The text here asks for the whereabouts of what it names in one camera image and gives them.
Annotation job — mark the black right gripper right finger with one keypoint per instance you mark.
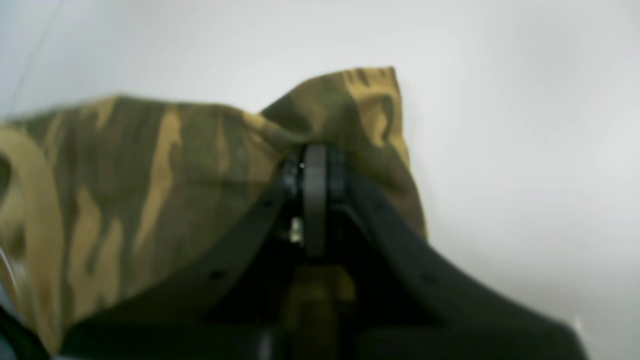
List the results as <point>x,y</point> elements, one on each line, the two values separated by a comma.
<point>411,303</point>

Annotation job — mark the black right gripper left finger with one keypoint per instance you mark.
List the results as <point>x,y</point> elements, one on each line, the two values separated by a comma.
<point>229,304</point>

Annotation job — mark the camouflage T-shirt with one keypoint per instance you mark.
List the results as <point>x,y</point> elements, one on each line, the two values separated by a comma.
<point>102,200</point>

